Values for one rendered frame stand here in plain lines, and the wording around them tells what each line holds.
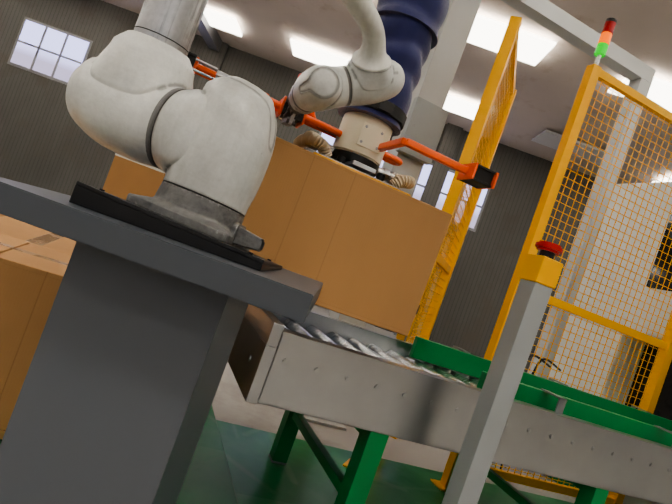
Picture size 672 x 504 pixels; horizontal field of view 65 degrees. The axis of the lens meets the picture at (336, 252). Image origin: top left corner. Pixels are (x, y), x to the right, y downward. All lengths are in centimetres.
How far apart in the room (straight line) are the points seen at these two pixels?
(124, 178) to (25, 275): 201
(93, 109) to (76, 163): 999
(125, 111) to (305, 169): 64
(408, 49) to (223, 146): 99
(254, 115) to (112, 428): 54
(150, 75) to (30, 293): 69
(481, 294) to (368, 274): 858
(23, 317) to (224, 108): 80
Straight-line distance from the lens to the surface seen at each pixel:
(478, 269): 1007
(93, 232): 75
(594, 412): 210
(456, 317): 1001
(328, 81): 132
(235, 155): 90
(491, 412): 145
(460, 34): 314
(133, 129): 98
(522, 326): 143
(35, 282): 147
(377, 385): 147
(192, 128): 92
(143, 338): 87
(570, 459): 194
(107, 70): 104
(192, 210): 89
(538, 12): 460
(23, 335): 150
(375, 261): 156
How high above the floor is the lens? 80
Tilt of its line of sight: 1 degrees up
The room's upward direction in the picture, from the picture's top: 20 degrees clockwise
